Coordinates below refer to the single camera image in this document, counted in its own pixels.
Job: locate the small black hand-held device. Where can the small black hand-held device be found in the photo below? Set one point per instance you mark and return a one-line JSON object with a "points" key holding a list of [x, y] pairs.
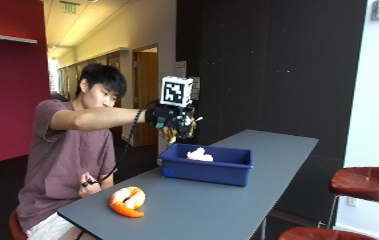
{"points": [[87, 182]]}

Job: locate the brown striped soft toy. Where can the brown striped soft toy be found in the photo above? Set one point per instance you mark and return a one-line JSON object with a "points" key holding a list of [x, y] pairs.
{"points": [[169, 134]]}

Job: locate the white cube with black markers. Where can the white cube with black markers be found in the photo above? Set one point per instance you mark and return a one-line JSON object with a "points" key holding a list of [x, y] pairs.
{"points": [[175, 91]]}

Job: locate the the person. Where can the the person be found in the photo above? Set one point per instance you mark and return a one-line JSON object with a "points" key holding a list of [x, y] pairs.
{"points": [[63, 160]]}

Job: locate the orange shrimp soft toy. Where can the orange shrimp soft toy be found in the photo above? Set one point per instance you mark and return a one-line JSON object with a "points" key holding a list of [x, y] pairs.
{"points": [[126, 201]]}

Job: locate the pink and white soft toy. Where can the pink and white soft toy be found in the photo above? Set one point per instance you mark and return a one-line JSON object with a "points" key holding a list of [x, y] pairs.
{"points": [[199, 155]]}

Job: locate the wooden door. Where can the wooden door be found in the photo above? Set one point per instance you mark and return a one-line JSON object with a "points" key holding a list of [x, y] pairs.
{"points": [[146, 96]]}

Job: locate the blue plastic bin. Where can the blue plastic bin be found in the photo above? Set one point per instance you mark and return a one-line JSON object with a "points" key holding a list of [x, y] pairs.
{"points": [[206, 168]]}

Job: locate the green exit sign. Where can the green exit sign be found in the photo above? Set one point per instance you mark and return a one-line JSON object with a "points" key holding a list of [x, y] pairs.
{"points": [[69, 7]]}

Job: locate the white paper wall notice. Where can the white paper wall notice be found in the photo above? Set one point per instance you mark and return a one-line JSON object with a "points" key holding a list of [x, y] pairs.
{"points": [[179, 68]]}

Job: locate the white wall outlet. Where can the white wall outlet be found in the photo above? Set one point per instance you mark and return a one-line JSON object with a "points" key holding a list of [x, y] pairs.
{"points": [[351, 201]]}

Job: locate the white wall ledge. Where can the white wall ledge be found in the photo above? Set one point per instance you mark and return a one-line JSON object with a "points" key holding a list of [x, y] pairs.
{"points": [[5, 37]]}

